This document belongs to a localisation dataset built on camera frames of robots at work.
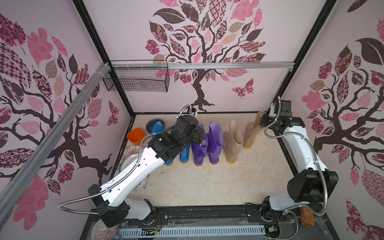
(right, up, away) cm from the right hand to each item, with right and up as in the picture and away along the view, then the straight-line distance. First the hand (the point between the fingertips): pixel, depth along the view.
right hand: (265, 118), depth 82 cm
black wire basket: (-77, +29, +13) cm, 83 cm away
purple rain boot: (-38, -16, -9) cm, 42 cm away
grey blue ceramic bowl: (-71, -2, +21) cm, 74 cm away
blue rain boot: (-60, -5, -1) cm, 61 cm away
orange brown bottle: (+14, -48, -13) cm, 52 cm away
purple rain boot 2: (-28, -13, -1) cm, 31 cm away
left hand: (-40, -7, -14) cm, 43 cm away
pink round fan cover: (-84, -54, -14) cm, 101 cm away
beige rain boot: (-19, -12, -3) cm, 23 cm away
